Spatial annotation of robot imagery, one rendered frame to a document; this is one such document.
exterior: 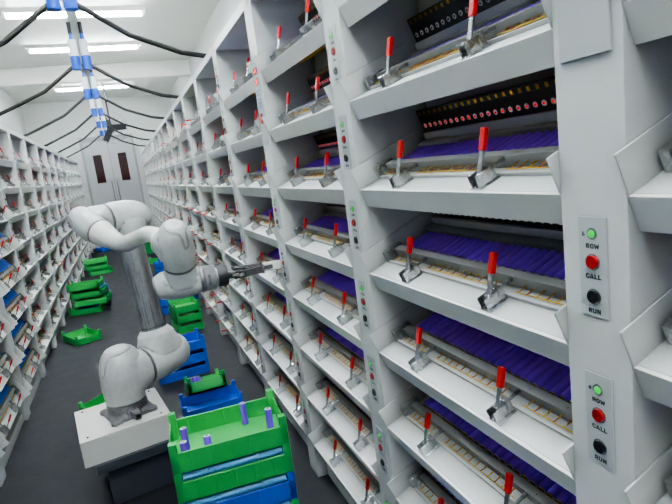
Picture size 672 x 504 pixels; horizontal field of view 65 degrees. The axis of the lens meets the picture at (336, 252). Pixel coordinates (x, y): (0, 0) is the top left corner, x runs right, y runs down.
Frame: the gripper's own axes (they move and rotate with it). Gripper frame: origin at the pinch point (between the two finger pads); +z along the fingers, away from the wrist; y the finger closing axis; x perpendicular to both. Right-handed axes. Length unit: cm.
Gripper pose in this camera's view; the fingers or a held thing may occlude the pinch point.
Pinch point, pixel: (271, 265)
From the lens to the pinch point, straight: 195.3
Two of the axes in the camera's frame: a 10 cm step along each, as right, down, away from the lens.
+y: 3.7, 1.2, -9.2
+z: 9.2, -1.8, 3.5
